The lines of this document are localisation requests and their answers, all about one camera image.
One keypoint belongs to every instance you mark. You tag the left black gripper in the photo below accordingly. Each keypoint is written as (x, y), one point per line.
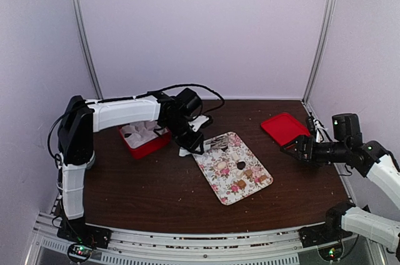
(193, 143)

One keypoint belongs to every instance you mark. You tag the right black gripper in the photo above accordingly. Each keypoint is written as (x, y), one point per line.
(302, 141)

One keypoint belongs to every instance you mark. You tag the black white kitchen tongs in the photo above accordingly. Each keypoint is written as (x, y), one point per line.
(218, 142)

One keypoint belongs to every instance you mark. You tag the dark round chocolate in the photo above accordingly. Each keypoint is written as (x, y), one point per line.
(241, 165)

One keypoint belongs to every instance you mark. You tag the brown striped chocolate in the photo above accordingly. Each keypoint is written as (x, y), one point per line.
(241, 184)

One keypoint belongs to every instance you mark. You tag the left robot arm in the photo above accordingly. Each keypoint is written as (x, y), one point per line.
(89, 127)

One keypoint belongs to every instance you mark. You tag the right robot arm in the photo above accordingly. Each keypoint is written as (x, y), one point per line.
(372, 162)

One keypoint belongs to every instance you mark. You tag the red chocolate box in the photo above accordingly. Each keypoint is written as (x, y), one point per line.
(146, 138)

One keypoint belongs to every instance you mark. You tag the white round swirl chocolate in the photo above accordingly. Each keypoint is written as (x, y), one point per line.
(221, 165)

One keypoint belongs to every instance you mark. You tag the white rectangular chocolate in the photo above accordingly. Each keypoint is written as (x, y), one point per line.
(235, 157)

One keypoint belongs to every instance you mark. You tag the white cube chocolate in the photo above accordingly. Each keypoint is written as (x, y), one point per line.
(239, 174)

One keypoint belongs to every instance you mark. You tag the red box lid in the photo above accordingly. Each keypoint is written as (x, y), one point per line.
(284, 128)

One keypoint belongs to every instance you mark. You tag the floral serving tray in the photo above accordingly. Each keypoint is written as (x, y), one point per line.
(224, 182)

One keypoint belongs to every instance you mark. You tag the pale green ceramic bowl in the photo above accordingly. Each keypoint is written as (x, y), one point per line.
(91, 161)

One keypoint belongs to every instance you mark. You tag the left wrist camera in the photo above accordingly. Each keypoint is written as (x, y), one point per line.
(200, 122)

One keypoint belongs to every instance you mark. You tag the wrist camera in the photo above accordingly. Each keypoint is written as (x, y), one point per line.
(200, 122)
(317, 129)

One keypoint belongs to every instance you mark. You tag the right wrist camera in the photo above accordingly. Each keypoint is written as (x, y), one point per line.
(317, 129)

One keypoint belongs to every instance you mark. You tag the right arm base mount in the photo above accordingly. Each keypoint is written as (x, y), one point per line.
(327, 241)

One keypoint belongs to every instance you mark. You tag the front aluminium rail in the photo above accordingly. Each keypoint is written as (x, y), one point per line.
(125, 246)

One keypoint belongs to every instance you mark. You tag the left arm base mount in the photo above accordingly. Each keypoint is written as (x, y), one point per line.
(85, 239)

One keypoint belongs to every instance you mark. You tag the right aluminium frame post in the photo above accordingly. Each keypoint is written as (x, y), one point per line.
(327, 18)

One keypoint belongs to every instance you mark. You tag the aluminium frame post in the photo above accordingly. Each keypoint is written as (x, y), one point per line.
(83, 38)
(327, 18)

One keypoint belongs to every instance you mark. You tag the left aluminium frame post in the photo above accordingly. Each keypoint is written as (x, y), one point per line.
(83, 38)

